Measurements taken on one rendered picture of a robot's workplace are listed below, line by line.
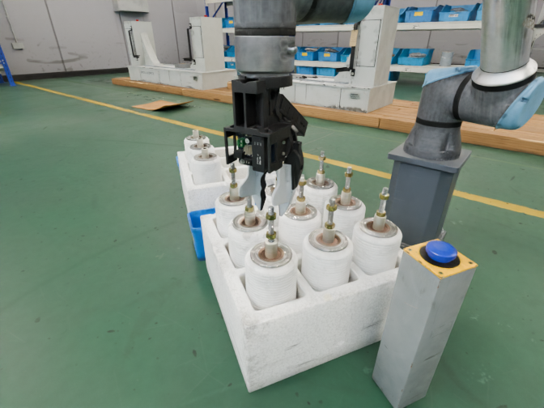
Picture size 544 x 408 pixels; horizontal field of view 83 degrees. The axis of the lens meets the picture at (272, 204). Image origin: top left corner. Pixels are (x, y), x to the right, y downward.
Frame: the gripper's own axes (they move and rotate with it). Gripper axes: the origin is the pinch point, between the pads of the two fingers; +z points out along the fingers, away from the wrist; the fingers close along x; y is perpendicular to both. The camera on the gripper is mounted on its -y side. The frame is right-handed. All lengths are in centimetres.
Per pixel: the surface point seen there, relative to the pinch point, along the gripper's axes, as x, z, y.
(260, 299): 0.4, 16.5, 5.3
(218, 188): -37, 18, -30
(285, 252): 2.2, 9.7, -0.6
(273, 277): 2.6, 11.2, 4.6
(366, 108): -35, 24, -211
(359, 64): -47, -7, -219
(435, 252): 24.8, 2.2, -2.1
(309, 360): 9.2, 32.2, 1.5
